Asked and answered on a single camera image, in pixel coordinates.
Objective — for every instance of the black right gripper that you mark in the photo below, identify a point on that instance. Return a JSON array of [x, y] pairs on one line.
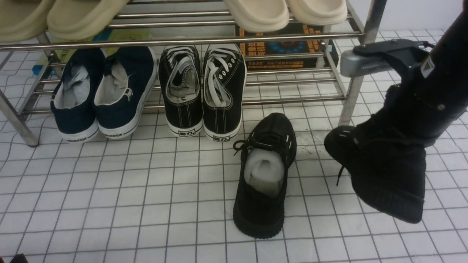
[[434, 94]]

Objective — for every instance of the beige slipper far left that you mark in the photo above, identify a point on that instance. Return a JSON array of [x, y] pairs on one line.
[[22, 20]]

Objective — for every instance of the black laced sneaker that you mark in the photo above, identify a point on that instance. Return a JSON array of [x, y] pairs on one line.
[[224, 79], [179, 77]]

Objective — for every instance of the black knit sneaker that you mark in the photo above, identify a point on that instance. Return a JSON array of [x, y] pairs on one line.
[[387, 170], [266, 155]]

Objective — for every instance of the dark object bottom left corner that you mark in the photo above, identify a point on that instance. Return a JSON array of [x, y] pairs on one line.
[[19, 258]]

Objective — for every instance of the black laced sneaker right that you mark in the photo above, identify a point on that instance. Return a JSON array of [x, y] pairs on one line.
[[224, 79]]

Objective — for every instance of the grey black wrist camera mount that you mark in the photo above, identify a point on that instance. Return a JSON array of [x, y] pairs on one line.
[[399, 55]]

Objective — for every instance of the black laced sneaker left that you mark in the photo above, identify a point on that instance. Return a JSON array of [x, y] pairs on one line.
[[179, 77]]

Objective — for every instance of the cream slipper far right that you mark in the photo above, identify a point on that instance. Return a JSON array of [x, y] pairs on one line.
[[319, 12]]

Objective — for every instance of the silver metal shoe rack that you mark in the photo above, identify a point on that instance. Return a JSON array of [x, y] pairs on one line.
[[365, 33]]

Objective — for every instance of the black orange box behind rack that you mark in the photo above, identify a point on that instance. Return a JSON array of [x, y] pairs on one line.
[[281, 51]]

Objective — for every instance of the beige slipper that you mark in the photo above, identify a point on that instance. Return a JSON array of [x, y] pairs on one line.
[[22, 20], [81, 19]]

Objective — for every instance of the navy canvas shoe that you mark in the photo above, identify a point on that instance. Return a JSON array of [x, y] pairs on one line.
[[72, 99], [128, 78]]

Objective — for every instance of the navy canvas shoe far left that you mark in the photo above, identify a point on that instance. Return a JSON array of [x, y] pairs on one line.
[[72, 99]]

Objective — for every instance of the cream slipper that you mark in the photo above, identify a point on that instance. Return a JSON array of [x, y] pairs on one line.
[[259, 15], [319, 12]]

